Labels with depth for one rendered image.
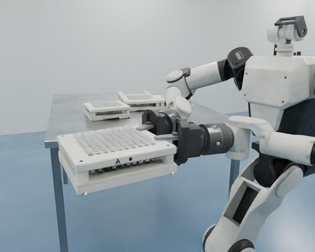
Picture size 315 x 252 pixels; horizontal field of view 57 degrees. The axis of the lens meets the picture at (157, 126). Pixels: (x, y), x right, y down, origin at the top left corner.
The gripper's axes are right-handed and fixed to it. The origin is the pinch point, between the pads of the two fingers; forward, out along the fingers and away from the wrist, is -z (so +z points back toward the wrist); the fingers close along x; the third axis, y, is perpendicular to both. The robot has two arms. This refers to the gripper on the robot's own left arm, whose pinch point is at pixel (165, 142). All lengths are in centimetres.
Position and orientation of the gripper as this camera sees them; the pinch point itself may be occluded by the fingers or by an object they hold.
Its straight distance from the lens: 77.2
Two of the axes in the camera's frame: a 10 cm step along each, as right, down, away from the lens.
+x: -0.3, 9.7, 2.4
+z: 9.3, -0.6, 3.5
